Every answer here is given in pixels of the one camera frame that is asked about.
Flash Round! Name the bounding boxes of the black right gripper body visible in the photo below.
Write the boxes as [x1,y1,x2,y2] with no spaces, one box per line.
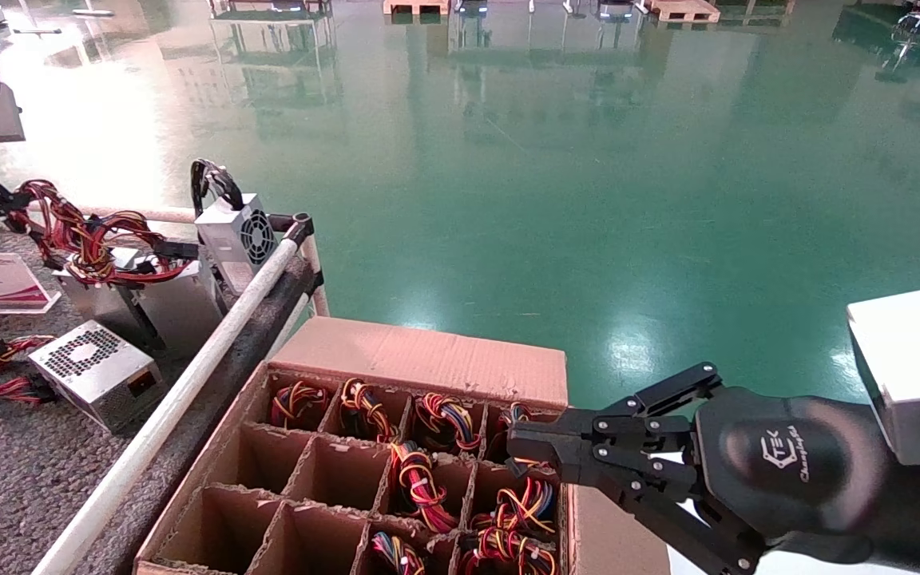
[694,387,920,574]

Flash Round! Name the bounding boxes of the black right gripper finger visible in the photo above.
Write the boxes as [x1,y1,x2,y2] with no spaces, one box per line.
[508,445,766,575]
[506,362,724,453]

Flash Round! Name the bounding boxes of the cardboard box with dividers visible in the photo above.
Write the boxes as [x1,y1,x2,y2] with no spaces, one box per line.
[134,315,672,575]

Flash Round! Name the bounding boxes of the power supply with perforated lid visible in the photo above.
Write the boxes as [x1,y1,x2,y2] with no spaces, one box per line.
[0,319,167,436]

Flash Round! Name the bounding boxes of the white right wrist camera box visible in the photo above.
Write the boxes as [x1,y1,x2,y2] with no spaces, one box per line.
[846,290,920,468]

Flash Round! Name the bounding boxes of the fan power supply, black wires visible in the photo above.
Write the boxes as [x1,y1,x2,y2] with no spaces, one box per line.
[190,158,279,300]

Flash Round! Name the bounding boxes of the white pipe table frame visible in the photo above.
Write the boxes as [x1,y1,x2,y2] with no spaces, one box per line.
[0,204,331,575]

